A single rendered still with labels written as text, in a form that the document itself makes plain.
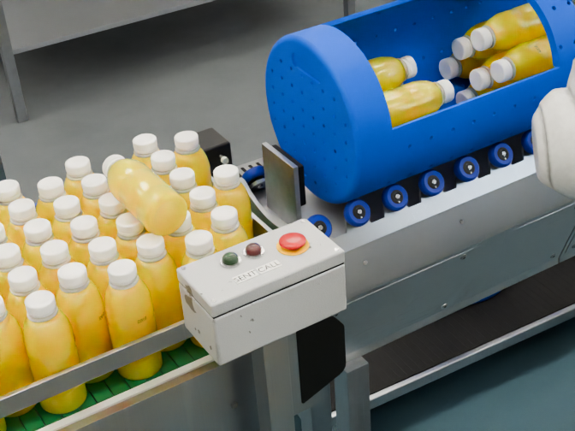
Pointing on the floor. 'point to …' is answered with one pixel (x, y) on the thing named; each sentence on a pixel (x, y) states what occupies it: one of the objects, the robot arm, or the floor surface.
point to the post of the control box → (274, 386)
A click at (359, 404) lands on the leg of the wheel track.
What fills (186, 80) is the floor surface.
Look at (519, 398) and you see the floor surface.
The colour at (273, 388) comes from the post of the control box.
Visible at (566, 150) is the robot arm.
